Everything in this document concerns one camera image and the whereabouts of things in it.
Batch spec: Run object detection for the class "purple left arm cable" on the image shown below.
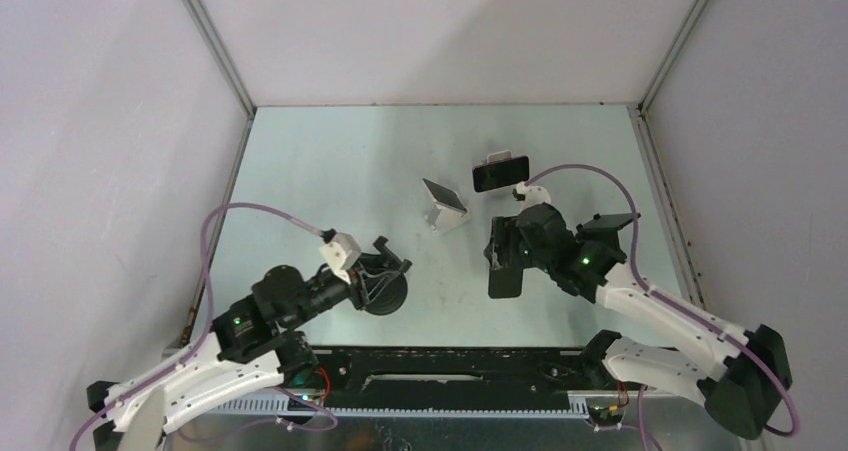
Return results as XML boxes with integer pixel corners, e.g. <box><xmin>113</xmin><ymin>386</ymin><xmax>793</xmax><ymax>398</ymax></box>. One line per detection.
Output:
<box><xmin>69</xmin><ymin>202</ymin><xmax>333</xmax><ymax>451</ymax></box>

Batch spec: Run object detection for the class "black smartphone on white stand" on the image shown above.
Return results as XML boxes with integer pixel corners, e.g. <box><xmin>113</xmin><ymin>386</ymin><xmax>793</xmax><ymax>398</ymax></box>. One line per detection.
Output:
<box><xmin>472</xmin><ymin>156</ymin><xmax>530</xmax><ymax>193</ymax></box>

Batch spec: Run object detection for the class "small phone on stand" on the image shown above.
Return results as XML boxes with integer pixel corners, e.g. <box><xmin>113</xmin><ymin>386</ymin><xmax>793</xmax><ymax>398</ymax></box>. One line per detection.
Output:
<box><xmin>422</xmin><ymin>178</ymin><xmax>468</xmax><ymax>214</ymax></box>

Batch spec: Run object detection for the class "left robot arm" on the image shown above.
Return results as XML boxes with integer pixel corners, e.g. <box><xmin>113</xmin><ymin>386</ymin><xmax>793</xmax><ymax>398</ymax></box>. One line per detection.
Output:
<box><xmin>86</xmin><ymin>232</ymin><xmax>412</xmax><ymax>450</ymax></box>

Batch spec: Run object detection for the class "black smartphone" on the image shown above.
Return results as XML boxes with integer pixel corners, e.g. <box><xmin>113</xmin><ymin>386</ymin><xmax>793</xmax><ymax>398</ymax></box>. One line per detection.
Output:
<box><xmin>488</xmin><ymin>267</ymin><xmax>524</xmax><ymax>300</ymax></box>
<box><xmin>472</xmin><ymin>156</ymin><xmax>530</xmax><ymax>193</ymax></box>

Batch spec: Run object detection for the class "white phone stand behind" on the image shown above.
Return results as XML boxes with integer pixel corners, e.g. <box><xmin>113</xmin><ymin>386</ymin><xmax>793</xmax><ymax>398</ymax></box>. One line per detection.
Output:
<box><xmin>484</xmin><ymin>150</ymin><xmax>512</xmax><ymax>164</ymax></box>

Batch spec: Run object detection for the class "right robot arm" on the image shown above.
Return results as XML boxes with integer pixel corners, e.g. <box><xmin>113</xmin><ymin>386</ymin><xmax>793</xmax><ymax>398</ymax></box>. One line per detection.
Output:
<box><xmin>483</xmin><ymin>203</ymin><xmax>792</xmax><ymax>440</ymax></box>

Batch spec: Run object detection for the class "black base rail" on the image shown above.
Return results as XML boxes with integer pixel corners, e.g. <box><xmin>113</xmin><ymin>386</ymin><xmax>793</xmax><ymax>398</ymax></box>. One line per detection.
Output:
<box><xmin>288</xmin><ymin>346</ymin><xmax>638</xmax><ymax>415</ymax></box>

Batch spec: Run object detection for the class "white angled phone stand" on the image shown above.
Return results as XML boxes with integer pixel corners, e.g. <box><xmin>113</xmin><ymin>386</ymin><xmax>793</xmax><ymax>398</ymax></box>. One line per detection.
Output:
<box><xmin>423</xmin><ymin>202</ymin><xmax>471</xmax><ymax>235</ymax></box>

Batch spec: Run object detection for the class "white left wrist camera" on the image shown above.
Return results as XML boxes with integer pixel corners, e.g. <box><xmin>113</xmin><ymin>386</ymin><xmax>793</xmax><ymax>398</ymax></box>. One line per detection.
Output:
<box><xmin>319</xmin><ymin>229</ymin><xmax>362</xmax><ymax>285</ymax></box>

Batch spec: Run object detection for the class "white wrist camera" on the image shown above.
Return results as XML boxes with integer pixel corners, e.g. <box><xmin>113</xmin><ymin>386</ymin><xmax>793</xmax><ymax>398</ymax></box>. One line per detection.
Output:
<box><xmin>319</xmin><ymin>229</ymin><xmax>362</xmax><ymax>285</ymax></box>
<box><xmin>513</xmin><ymin>182</ymin><xmax>551</xmax><ymax>212</ymax></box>

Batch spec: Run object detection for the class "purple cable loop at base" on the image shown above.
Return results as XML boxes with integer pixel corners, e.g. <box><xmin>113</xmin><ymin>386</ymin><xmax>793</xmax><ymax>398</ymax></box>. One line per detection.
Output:
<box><xmin>175</xmin><ymin>378</ymin><xmax>339</xmax><ymax>443</ymax></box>

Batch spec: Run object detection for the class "black angled phone stand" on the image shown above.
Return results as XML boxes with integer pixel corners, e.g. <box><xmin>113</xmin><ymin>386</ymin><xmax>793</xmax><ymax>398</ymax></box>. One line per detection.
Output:
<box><xmin>576</xmin><ymin>213</ymin><xmax>641</xmax><ymax>252</ymax></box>

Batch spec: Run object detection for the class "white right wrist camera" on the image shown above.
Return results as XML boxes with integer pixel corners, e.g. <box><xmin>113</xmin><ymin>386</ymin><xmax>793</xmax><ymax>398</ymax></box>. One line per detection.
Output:
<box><xmin>513</xmin><ymin>182</ymin><xmax>551</xmax><ymax>212</ymax></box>

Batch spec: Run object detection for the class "black phone stand round base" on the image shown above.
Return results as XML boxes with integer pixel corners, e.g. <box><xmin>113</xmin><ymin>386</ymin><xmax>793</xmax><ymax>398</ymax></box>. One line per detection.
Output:
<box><xmin>361</xmin><ymin>271</ymin><xmax>408</xmax><ymax>316</ymax></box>

